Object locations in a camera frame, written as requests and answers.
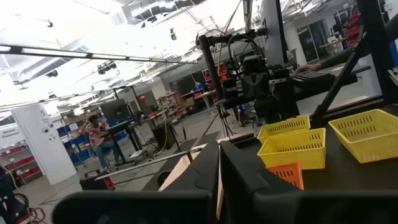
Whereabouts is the ceiling spotlight cluster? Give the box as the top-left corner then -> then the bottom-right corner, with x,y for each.
97,60 -> 118,75

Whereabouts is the glass double door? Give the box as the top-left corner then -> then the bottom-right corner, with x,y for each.
297,19 -> 330,63

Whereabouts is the overhead light bar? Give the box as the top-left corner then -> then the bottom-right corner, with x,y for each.
0,44 -> 198,65

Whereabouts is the black table mat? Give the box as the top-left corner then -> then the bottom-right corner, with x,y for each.
231,104 -> 398,192

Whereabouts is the person's forearm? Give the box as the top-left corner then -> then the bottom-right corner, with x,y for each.
318,46 -> 366,70

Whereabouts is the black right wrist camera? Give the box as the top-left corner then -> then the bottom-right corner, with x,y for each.
241,54 -> 267,75

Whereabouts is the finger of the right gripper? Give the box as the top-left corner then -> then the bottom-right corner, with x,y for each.
242,73 -> 257,100
256,73 -> 271,100

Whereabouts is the rack of blue bins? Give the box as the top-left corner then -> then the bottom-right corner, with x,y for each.
57,124 -> 94,164

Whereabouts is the white pillar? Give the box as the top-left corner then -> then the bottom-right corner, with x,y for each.
11,103 -> 78,186

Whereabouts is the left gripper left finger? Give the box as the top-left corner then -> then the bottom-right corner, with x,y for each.
52,141 -> 220,224

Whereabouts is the person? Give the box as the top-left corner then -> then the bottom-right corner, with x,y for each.
384,20 -> 398,68
79,114 -> 121,172

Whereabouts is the person's hand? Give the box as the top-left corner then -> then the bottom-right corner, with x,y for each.
294,63 -> 322,74

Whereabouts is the black monitor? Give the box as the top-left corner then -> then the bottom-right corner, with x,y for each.
99,98 -> 133,125

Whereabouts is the rack of red bins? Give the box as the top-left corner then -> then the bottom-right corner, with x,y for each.
0,144 -> 43,187
158,91 -> 184,118
341,9 -> 363,47

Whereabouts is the orange plastic basket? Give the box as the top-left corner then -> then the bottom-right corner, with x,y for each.
266,162 -> 305,191

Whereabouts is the black office desk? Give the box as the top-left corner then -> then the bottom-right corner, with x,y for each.
105,119 -> 150,166

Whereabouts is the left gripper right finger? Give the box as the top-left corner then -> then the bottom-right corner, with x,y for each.
221,141 -> 398,224

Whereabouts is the black red tool case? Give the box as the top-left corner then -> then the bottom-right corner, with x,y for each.
79,169 -> 116,191

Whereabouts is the black keyboard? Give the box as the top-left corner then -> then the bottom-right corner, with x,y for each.
292,70 -> 335,85

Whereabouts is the yellow plastic basket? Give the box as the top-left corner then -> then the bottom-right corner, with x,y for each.
256,127 -> 326,170
256,114 -> 312,144
328,108 -> 398,164

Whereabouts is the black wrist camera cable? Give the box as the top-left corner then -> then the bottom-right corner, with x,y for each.
228,33 -> 264,76

